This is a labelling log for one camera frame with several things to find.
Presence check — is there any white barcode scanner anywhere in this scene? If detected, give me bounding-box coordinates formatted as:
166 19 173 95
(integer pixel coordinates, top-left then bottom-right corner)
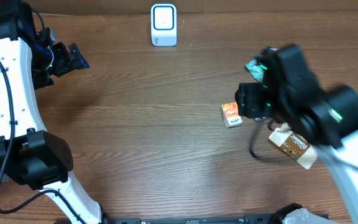
150 3 177 47

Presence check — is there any teal wet wipes pack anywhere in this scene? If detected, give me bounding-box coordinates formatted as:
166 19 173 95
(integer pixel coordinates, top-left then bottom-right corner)
246 59 264 83

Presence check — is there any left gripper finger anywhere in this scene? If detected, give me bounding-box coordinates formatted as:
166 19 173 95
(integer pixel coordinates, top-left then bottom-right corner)
70 60 90 70
69 43 86 62

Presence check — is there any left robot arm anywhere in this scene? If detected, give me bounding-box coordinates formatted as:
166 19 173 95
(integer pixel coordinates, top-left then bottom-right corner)
0 0 109 223

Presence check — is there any beige plastic pouch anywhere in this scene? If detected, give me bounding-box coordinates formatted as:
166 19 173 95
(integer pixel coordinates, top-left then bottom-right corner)
269 123 318 169

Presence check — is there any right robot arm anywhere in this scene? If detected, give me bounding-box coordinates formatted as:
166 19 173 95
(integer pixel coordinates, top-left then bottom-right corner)
235 44 358 223

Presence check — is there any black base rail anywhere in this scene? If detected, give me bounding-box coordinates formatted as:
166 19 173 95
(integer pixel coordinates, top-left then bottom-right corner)
104 203 332 224

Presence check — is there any orange Kleenex tissue pack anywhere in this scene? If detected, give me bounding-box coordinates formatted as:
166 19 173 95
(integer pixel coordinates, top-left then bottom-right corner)
221 102 242 128

